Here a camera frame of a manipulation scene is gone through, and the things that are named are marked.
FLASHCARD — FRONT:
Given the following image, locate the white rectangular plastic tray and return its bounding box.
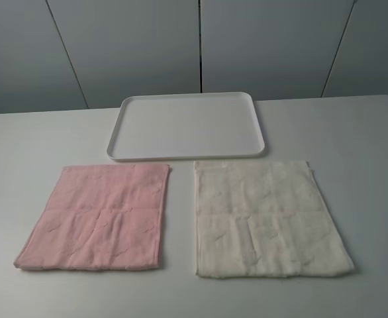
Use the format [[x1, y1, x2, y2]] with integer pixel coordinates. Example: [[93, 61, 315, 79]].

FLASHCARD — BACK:
[[107, 92, 266, 162]]

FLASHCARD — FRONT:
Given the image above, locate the pink towel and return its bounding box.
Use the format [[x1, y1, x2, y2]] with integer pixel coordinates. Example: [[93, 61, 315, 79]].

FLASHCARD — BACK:
[[14, 164, 170, 270]]

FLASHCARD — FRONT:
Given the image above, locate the white towel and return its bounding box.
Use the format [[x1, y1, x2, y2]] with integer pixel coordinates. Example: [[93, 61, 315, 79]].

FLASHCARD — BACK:
[[194, 160, 355, 278]]

